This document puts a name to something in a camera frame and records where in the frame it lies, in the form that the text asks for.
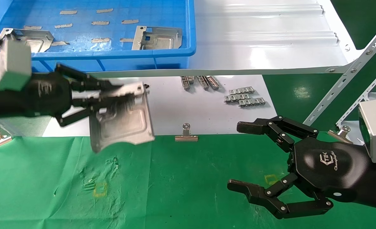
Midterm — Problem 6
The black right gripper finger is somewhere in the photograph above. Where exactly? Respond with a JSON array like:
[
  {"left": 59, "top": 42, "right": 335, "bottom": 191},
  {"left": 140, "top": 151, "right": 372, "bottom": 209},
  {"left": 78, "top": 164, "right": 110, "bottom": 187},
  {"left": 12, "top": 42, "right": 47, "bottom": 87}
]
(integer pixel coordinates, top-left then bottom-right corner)
[
  {"left": 227, "top": 173, "right": 334, "bottom": 219},
  {"left": 236, "top": 115, "right": 319, "bottom": 152}
]

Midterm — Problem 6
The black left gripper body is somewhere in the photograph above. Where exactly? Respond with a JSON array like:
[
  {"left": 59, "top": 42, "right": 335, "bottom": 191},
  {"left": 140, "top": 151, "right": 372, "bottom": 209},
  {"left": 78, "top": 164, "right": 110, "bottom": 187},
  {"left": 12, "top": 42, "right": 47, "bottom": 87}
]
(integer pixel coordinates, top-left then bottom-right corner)
[{"left": 24, "top": 72, "right": 74, "bottom": 117}]

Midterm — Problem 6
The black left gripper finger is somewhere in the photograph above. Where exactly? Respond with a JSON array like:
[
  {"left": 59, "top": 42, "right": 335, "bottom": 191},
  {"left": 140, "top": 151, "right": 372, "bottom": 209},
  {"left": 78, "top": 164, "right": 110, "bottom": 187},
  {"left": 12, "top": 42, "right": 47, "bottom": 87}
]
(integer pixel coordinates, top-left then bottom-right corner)
[
  {"left": 56, "top": 97, "right": 112, "bottom": 128},
  {"left": 55, "top": 64, "right": 125, "bottom": 93}
]

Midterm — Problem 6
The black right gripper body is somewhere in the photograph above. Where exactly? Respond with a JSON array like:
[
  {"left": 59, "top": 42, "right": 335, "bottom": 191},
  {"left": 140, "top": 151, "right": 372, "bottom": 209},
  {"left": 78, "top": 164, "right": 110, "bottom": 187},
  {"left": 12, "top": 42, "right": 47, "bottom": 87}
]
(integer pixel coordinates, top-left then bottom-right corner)
[{"left": 288, "top": 137, "right": 376, "bottom": 205}]

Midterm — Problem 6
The stamped sheet metal plate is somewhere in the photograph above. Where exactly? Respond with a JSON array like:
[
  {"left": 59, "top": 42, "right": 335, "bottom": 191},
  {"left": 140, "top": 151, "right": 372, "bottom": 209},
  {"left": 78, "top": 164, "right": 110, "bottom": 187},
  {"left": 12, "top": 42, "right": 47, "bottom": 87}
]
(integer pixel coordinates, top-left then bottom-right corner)
[
  {"left": 131, "top": 25, "right": 183, "bottom": 51},
  {"left": 89, "top": 81, "right": 155, "bottom": 153},
  {"left": 0, "top": 28, "right": 55, "bottom": 53}
]

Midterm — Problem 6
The blue plastic bin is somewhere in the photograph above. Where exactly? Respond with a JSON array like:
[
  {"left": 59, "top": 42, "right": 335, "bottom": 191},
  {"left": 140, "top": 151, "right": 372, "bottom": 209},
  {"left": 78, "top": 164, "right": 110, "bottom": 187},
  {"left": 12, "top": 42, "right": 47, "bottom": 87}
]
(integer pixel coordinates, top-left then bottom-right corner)
[{"left": 0, "top": 0, "right": 197, "bottom": 73}]

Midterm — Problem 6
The ridged metal strip part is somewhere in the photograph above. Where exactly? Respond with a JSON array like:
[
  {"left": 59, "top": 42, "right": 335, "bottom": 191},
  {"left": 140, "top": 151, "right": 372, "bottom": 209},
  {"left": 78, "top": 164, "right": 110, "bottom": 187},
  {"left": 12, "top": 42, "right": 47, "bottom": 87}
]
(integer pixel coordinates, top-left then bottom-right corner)
[
  {"left": 239, "top": 98, "right": 266, "bottom": 108},
  {"left": 224, "top": 94, "right": 250, "bottom": 104},
  {"left": 229, "top": 87, "right": 255, "bottom": 95}
]

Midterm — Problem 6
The green table mat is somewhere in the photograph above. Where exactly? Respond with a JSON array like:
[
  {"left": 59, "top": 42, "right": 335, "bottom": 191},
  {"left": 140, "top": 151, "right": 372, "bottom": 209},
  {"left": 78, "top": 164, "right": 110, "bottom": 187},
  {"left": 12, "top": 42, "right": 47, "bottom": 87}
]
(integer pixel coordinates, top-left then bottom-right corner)
[{"left": 0, "top": 127, "right": 376, "bottom": 229}]

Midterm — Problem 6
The white metal shelf board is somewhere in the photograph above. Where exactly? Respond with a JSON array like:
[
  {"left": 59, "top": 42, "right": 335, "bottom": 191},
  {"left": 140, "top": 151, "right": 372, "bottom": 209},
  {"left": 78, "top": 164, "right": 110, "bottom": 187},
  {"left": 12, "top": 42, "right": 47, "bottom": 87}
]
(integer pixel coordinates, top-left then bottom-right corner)
[
  {"left": 0, "top": 0, "right": 361, "bottom": 80},
  {"left": 43, "top": 75, "right": 278, "bottom": 138}
]

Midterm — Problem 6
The white perforated rack post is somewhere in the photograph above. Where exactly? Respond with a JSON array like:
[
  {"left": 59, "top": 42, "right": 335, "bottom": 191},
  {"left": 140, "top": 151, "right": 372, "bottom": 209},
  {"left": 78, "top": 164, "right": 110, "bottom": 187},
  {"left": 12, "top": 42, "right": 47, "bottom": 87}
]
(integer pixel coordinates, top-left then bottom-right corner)
[{"left": 303, "top": 17, "right": 376, "bottom": 127}]

